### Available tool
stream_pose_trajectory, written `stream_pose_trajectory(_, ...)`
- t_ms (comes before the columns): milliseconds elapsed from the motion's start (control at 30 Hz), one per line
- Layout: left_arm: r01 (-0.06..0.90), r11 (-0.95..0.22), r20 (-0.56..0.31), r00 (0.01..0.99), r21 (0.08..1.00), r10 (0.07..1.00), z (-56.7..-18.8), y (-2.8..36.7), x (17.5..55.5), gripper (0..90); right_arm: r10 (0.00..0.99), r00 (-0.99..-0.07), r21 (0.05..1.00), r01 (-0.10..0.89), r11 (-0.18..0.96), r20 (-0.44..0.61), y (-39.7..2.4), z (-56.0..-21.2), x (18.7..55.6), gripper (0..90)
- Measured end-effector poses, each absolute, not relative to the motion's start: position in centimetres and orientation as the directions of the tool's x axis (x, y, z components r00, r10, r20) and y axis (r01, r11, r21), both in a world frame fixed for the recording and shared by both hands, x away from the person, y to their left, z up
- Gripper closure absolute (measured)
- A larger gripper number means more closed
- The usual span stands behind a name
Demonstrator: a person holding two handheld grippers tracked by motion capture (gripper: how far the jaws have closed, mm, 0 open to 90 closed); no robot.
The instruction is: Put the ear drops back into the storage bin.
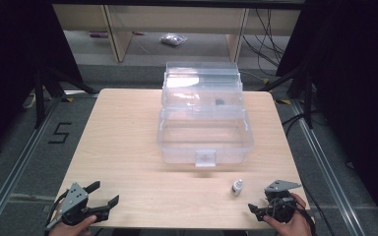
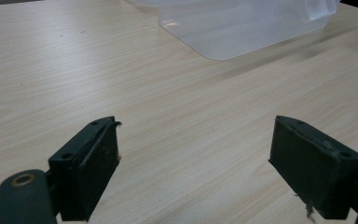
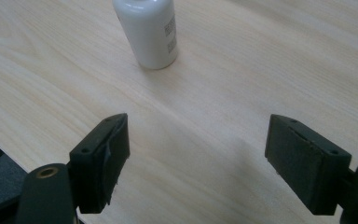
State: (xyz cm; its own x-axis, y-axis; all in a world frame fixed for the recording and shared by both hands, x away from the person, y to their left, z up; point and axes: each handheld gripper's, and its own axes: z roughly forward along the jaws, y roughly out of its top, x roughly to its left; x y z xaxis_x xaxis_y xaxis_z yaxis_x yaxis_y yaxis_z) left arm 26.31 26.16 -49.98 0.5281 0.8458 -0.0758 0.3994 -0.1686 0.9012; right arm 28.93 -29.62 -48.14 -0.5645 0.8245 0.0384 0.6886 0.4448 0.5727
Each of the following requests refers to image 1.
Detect wooden shelf unit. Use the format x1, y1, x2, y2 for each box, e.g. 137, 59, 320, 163
51, 3, 304, 64

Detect small white dropper bottle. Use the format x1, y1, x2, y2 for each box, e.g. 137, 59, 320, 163
231, 178, 244, 198

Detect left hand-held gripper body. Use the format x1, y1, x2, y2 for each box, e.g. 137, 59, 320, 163
44, 182, 110, 231

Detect black curtain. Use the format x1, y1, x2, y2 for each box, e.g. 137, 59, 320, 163
275, 0, 378, 235
0, 0, 84, 165

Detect clear plastic storage box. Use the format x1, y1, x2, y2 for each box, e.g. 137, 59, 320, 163
156, 61, 255, 168

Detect black cables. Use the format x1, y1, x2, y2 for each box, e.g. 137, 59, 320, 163
241, 8, 291, 72

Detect person's left hand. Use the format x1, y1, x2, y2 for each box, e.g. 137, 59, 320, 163
48, 214, 97, 236

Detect person's right hand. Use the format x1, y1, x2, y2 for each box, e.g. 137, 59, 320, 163
263, 192, 313, 236

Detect black tripod stand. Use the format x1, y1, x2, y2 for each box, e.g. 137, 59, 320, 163
257, 63, 318, 130
32, 63, 100, 130

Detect clear plastic bag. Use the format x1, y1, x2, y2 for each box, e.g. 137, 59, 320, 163
159, 32, 189, 47

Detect aluminium floor rail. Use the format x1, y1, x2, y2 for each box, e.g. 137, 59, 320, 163
0, 89, 96, 236
288, 97, 366, 236

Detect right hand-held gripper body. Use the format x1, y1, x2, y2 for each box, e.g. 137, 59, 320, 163
263, 179, 303, 224

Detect wooden desk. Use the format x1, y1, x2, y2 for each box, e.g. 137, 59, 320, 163
51, 88, 311, 230

